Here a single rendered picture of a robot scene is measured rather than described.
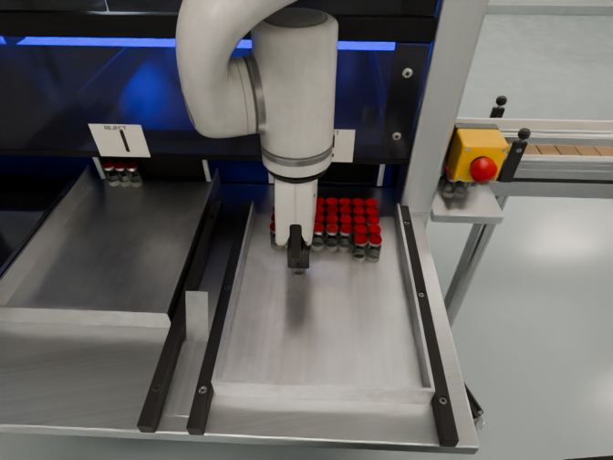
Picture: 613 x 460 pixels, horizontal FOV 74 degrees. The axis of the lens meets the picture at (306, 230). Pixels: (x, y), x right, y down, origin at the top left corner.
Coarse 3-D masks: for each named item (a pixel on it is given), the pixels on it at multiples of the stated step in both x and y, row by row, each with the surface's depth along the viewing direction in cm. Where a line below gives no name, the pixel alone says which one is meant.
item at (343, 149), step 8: (336, 136) 64; (344, 136) 64; (352, 136) 64; (336, 144) 65; (344, 144) 65; (352, 144) 65; (336, 152) 66; (344, 152) 66; (352, 152) 66; (336, 160) 67; (344, 160) 67
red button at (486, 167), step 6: (474, 162) 64; (480, 162) 63; (486, 162) 63; (492, 162) 63; (474, 168) 64; (480, 168) 63; (486, 168) 63; (492, 168) 63; (474, 174) 64; (480, 174) 64; (486, 174) 63; (492, 174) 63; (474, 180) 65; (480, 180) 64; (486, 180) 64
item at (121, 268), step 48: (96, 192) 79; (144, 192) 79; (192, 192) 79; (48, 240) 68; (96, 240) 69; (144, 240) 69; (192, 240) 64; (0, 288) 58; (48, 288) 61; (96, 288) 61; (144, 288) 61
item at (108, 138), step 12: (96, 132) 65; (108, 132) 65; (132, 132) 65; (108, 144) 67; (120, 144) 67; (132, 144) 67; (144, 144) 66; (120, 156) 68; (132, 156) 68; (144, 156) 68
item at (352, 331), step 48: (384, 240) 69; (240, 288) 61; (288, 288) 61; (336, 288) 61; (384, 288) 61; (240, 336) 55; (288, 336) 55; (336, 336) 55; (384, 336) 55; (240, 384) 47; (288, 384) 47; (336, 384) 47; (384, 384) 50; (432, 384) 47
